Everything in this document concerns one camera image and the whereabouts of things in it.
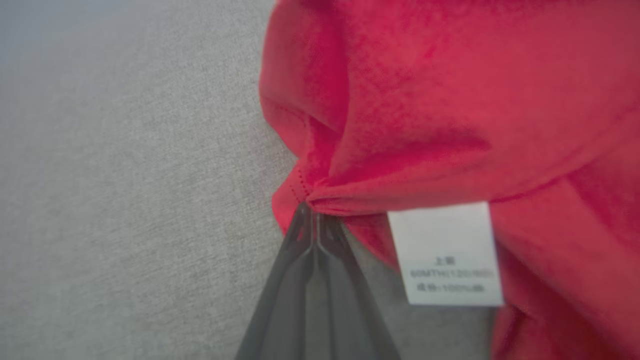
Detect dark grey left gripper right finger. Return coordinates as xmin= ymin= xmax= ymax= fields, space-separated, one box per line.
xmin=306 ymin=212 xmax=401 ymax=360

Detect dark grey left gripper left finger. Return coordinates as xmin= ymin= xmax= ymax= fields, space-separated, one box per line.
xmin=235 ymin=201 xmax=317 ymax=360

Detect red Bulls jersey shirt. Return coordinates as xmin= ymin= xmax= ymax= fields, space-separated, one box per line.
xmin=258 ymin=0 xmax=640 ymax=360

